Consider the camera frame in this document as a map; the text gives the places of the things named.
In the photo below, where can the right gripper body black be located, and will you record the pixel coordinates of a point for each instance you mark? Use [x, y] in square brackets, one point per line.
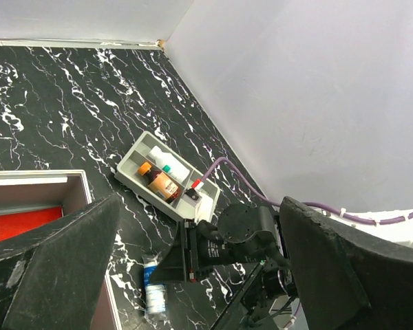
[196, 250]

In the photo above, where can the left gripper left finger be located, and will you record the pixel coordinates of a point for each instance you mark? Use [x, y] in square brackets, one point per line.
[51, 277]

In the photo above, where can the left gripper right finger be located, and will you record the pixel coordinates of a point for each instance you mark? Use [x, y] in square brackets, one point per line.
[346, 278]

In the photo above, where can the white blue spray bottle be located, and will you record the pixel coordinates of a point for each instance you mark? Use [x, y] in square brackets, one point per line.
[155, 294]

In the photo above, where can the brown bottle orange cap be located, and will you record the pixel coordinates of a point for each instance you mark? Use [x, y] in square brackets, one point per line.
[159, 182]

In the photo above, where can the red first aid pouch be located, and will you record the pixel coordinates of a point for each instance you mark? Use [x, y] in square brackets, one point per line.
[12, 225]

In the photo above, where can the white green medicine bottle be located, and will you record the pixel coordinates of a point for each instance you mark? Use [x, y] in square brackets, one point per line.
[169, 164]

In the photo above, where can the grey divided plastic tray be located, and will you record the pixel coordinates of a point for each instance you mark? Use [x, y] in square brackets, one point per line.
[126, 173]

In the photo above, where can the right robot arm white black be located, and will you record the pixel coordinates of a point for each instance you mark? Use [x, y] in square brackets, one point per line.
[254, 235]

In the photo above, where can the grey metal medicine case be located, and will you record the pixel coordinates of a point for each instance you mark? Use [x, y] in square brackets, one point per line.
[28, 190]

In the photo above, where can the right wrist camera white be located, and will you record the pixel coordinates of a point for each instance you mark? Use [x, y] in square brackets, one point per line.
[202, 202]

